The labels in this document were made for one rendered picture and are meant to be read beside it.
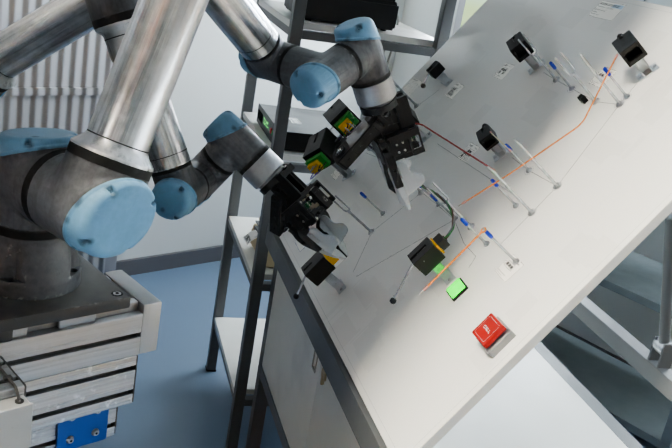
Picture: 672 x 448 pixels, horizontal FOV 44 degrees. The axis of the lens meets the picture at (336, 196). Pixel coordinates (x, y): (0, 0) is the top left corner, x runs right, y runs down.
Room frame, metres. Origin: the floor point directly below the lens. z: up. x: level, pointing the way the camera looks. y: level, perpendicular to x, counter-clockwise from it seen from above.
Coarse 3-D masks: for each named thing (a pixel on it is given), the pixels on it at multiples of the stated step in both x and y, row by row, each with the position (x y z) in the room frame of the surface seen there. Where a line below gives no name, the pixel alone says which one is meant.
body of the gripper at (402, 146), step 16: (400, 96) 1.52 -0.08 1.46; (368, 112) 1.49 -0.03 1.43; (384, 112) 1.49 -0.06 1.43; (400, 112) 1.52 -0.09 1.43; (384, 128) 1.51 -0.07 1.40; (400, 128) 1.52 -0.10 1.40; (416, 128) 1.51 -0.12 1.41; (384, 144) 1.50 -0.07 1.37; (400, 144) 1.52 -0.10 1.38; (416, 144) 1.52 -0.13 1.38; (384, 160) 1.50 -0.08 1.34
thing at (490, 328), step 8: (488, 320) 1.36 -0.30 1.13; (496, 320) 1.35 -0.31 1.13; (480, 328) 1.36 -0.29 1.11; (488, 328) 1.35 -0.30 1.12; (496, 328) 1.34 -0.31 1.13; (504, 328) 1.33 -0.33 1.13; (480, 336) 1.34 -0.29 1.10; (488, 336) 1.33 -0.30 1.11; (496, 336) 1.33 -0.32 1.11; (488, 344) 1.33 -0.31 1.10
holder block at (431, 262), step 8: (424, 240) 1.59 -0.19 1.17; (416, 248) 1.59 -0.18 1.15; (424, 248) 1.57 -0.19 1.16; (432, 248) 1.56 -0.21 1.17; (408, 256) 1.59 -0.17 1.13; (416, 256) 1.57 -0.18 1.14; (424, 256) 1.56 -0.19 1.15; (432, 256) 1.56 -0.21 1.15; (440, 256) 1.57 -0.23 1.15; (416, 264) 1.55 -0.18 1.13; (424, 264) 1.56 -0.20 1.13; (432, 264) 1.56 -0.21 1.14; (424, 272) 1.56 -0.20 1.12
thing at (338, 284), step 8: (312, 256) 1.83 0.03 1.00; (320, 256) 1.81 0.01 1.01; (304, 264) 1.83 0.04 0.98; (312, 264) 1.80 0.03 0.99; (320, 264) 1.79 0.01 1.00; (328, 264) 1.80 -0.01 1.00; (304, 272) 1.80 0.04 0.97; (312, 272) 1.79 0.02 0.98; (320, 272) 1.79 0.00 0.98; (328, 272) 1.80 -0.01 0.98; (304, 280) 1.81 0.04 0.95; (312, 280) 1.79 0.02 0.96; (320, 280) 1.80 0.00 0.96; (328, 280) 1.82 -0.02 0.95; (336, 280) 1.82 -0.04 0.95; (336, 288) 1.82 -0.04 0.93; (344, 288) 1.81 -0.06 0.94; (296, 296) 1.80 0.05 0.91
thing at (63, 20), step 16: (64, 0) 1.56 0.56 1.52; (80, 0) 1.55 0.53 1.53; (32, 16) 1.58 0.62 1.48; (48, 16) 1.56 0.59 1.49; (64, 16) 1.56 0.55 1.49; (80, 16) 1.55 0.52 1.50; (0, 32) 1.60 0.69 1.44; (16, 32) 1.57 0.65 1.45; (32, 32) 1.56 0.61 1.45; (48, 32) 1.56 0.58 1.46; (64, 32) 1.56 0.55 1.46; (80, 32) 1.58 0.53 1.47; (0, 48) 1.57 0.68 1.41; (16, 48) 1.57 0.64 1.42; (32, 48) 1.57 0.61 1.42; (48, 48) 1.58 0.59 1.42; (0, 64) 1.57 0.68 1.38; (16, 64) 1.58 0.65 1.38; (32, 64) 1.60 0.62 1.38; (0, 80) 1.58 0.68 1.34; (0, 96) 1.66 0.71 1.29
